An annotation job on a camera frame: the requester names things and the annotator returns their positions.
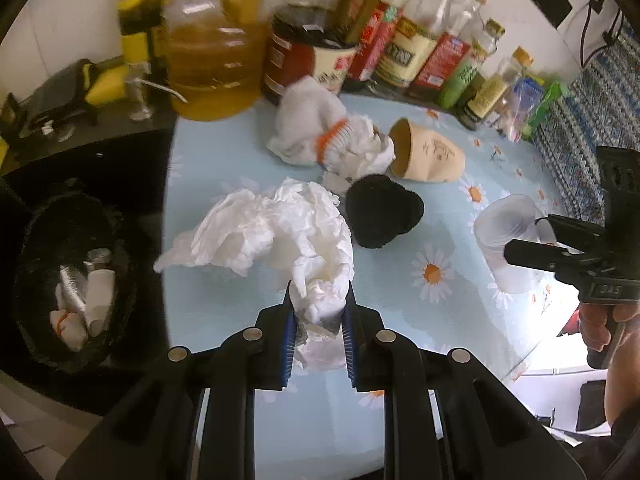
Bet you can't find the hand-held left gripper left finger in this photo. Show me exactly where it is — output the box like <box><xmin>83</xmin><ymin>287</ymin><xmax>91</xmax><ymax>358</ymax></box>
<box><xmin>55</xmin><ymin>280</ymin><xmax>301</xmax><ymax>480</ymax></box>

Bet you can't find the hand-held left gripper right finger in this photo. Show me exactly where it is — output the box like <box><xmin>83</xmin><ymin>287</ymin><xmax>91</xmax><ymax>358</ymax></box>
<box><xmin>341</xmin><ymin>282</ymin><xmax>586</xmax><ymax>480</ymax></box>

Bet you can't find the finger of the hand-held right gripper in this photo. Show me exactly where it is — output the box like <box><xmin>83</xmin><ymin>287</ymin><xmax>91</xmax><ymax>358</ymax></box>
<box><xmin>534</xmin><ymin>213</ymin><xmax>609</xmax><ymax>247</ymax></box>
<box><xmin>504</xmin><ymin>239</ymin><xmax>602</xmax><ymax>282</ymax></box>

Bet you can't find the white plastic cup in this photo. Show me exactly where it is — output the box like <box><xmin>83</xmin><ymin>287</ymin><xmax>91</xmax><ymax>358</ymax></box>
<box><xmin>474</xmin><ymin>194</ymin><xmax>556</xmax><ymax>295</ymax></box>

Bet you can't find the white tissue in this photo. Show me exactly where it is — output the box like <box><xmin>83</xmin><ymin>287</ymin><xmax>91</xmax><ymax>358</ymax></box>
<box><xmin>154</xmin><ymin>176</ymin><xmax>357</xmax><ymax>373</ymax></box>
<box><xmin>320</xmin><ymin>127</ymin><xmax>397</xmax><ymax>195</ymax></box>

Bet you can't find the black sock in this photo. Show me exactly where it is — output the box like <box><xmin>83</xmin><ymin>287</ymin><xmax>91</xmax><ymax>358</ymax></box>
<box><xmin>345</xmin><ymin>174</ymin><xmax>426</xmax><ymax>250</ymax></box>

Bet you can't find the beige paper cup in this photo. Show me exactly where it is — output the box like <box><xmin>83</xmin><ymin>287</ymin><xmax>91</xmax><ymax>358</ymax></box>
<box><xmin>387</xmin><ymin>118</ymin><xmax>467</xmax><ymax>183</ymax></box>

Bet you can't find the white paper roll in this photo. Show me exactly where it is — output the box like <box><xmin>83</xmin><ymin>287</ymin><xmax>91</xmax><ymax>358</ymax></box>
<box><xmin>85</xmin><ymin>269</ymin><xmax>117</xmax><ymax>338</ymax></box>

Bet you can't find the large silver foil packet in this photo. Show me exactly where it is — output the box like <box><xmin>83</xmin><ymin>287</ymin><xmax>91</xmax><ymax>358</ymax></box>
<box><xmin>60</xmin><ymin>265</ymin><xmax>88</xmax><ymax>306</ymax></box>

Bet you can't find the black trash bin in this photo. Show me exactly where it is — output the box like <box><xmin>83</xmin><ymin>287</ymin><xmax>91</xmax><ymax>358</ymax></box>
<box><xmin>10</xmin><ymin>180</ymin><xmax>138</xmax><ymax>373</ymax></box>

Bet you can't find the person's right forearm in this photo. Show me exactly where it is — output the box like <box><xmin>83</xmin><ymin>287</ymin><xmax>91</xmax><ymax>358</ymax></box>
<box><xmin>602</xmin><ymin>355</ymin><xmax>640</xmax><ymax>426</ymax></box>

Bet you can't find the person's right hand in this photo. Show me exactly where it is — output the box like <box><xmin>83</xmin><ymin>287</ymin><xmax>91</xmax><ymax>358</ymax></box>
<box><xmin>578</xmin><ymin>304</ymin><xmax>640</xmax><ymax>353</ymax></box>

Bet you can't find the blue daisy tablecloth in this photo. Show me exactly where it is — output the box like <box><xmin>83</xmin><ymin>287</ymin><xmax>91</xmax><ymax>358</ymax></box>
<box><xmin>162</xmin><ymin>87</ymin><xmax>571</xmax><ymax>461</ymax></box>

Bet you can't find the green plastic bag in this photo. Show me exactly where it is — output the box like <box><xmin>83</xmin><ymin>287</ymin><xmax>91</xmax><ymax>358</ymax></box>
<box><xmin>522</xmin><ymin>80</ymin><xmax>568</xmax><ymax>141</ymax></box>

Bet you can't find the small gold cap bottle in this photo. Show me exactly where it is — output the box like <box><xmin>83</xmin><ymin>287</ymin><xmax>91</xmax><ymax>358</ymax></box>
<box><xmin>457</xmin><ymin>46</ymin><xmax>535</xmax><ymax>132</ymax></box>

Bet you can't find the green label bottle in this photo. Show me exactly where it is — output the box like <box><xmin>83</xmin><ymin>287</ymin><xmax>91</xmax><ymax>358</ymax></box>
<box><xmin>439</xmin><ymin>17</ymin><xmax>506</xmax><ymax>111</ymax></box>

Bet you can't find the tall red label bottle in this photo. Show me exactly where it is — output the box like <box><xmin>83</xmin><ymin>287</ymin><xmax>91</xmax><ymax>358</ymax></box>
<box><xmin>407</xmin><ymin>0</ymin><xmax>495</xmax><ymax>101</ymax></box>

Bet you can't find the yellow cap clear bottle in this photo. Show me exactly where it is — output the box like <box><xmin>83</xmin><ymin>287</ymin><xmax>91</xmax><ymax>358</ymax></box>
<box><xmin>372</xmin><ymin>0</ymin><xmax>463</xmax><ymax>92</ymax></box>

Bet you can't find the black kitchen sink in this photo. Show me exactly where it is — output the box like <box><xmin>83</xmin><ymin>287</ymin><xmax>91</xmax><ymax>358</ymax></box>
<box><xmin>0</xmin><ymin>125</ymin><xmax>173</xmax><ymax>416</ymax></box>

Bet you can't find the cooking oil jug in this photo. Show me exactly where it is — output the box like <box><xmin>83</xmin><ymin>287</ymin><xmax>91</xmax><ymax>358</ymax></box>
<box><xmin>162</xmin><ymin>0</ymin><xmax>271</xmax><ymax>122</ymax></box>

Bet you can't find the soy sauce jug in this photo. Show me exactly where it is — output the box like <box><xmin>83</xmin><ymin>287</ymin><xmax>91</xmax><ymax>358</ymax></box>
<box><xmin>260</xmin><ymin>0</ymin><xmax>391</xmax><ymax>107</ymax></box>

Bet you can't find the metal soap pump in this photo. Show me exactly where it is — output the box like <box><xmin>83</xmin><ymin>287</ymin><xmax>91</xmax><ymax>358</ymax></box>
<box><xmin>124</xmin><ymin>60</ymin><xmax>188</xmax><ymax>122</ymax></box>

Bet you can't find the yellow sponge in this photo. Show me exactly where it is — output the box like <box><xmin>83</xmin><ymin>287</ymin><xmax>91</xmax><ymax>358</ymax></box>
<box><xmin>80</xmin><ymin>57</ymin><xmax>128</xmax><ymax>106</ymax></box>

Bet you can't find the black pouch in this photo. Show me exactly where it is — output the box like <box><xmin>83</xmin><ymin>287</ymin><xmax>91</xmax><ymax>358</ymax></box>
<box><xmin>27</xmin><ymin>60</ymin><xmax>98</xmax><ymax>126</ymax></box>

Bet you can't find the dark bottle yellow label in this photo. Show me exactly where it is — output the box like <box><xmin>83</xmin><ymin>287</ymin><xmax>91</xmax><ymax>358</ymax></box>
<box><xmin>117</xmin><ymin>0</ymin><xmax>173</xmax><ymax>61</ymax></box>

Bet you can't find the black power cable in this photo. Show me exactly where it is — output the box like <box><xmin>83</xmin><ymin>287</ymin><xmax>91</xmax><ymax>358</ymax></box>
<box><xmin>575</xmin><ymin>0</ymin><xmax>626</xmax><ymax>68</ymax></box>

